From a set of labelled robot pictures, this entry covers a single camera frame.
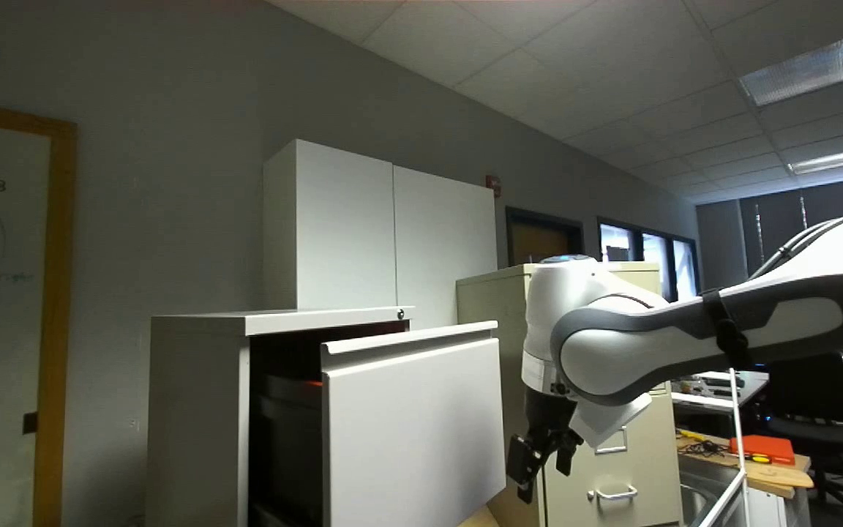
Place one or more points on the black office chair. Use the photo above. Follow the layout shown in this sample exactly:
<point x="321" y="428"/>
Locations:
<point x="817" y="412"/>

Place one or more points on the tall white wall cabinet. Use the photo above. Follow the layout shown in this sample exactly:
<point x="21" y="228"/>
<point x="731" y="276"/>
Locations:
<point x="364" y="236"/>

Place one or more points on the beige filing drawer without label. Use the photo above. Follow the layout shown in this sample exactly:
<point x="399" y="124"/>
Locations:
<point x="651" y="458"/>

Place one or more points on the wood framed whiteboard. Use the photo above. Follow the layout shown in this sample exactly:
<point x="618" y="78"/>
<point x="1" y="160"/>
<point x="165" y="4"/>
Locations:
<point x="1" y="313"/>

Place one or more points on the narrow ceiling light strip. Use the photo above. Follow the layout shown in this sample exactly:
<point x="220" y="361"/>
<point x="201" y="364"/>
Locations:
<point x="841" y="157"/>

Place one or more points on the white metal stand pole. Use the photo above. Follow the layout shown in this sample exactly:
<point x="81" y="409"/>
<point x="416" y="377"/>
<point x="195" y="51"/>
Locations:
<point x="731" y="458"/>

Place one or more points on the large ceiling light panel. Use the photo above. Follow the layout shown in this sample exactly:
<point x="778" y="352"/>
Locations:
<point x="817" y="62"/>

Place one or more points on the dark framed window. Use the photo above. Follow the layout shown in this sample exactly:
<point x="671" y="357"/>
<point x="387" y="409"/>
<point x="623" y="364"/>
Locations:
<point x="656" y="258"/>

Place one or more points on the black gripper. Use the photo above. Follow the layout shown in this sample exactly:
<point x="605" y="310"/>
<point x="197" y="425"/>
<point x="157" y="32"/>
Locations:
<point x="550" y="415"/>

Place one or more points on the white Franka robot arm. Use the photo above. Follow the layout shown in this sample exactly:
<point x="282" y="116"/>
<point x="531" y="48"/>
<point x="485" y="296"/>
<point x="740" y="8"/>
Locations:
<point x="734" y="333"/>

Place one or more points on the dark framed wall opening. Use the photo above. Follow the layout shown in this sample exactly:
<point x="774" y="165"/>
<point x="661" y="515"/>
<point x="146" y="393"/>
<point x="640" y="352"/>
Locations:
<point x="544" y="239"/>

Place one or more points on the beige metal filing cabinet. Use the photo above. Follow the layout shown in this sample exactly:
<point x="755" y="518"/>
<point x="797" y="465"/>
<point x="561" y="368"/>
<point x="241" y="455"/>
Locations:
<point x="636" y="469"/>

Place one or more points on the orange tool box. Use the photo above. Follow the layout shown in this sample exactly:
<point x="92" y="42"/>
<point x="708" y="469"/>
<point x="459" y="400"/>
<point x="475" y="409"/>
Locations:
<point x="763" y="450"/>

